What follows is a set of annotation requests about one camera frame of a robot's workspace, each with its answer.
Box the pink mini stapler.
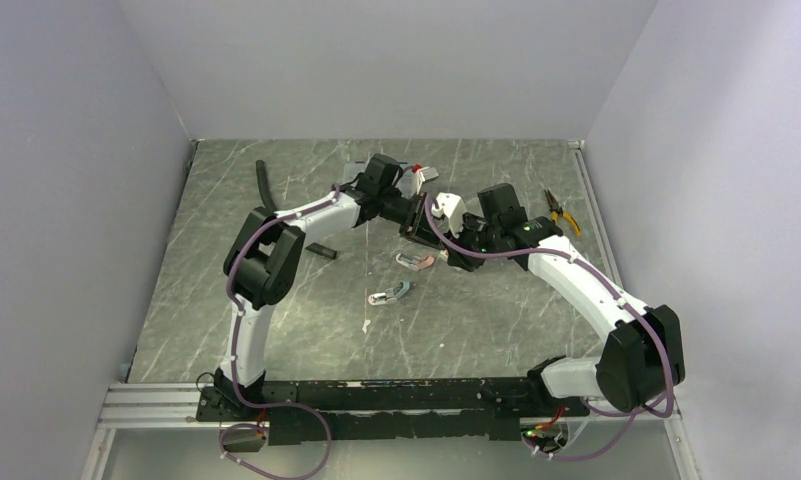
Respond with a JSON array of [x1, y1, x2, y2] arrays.
[[395, 253, 436, 271]]

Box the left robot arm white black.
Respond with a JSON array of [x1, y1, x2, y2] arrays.
[[214, 154, 440, 420]]

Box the black rubber hose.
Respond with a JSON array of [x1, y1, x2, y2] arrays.
[[254, 160, 338, 261]]

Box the blue mini stapler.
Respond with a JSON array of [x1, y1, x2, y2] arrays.
[[367, 281, 411, 306]]

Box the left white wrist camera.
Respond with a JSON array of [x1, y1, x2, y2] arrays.
[[411, 164, 439, 188]]

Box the clear plastic organizer box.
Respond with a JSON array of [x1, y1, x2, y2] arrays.
[[340, 161, 417, 198]]

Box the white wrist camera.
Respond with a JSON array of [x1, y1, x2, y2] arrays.
[[431, 192, 467, 238], [411, 164, 439, 188]]

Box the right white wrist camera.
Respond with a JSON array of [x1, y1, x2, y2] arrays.
[[431, 192, 467, 238]]

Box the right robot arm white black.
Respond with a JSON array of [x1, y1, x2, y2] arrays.
[[430, 208, 685, 417]]

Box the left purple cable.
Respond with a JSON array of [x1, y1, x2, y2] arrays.
[[218, 185, 336, 480]]

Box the yellow black pliers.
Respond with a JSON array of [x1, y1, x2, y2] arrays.
[[544, 189, 582, 237]]

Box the aluminium frame rail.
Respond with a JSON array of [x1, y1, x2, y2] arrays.
[[97, 381, 682, 431]]

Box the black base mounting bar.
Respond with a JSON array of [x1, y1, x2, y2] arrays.
[[196, 377, 588, 446]]

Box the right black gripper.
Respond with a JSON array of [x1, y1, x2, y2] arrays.
[[441, 212, 502, 271]]

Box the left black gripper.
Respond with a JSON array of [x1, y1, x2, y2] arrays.
[[379, 190, 445, 253]]

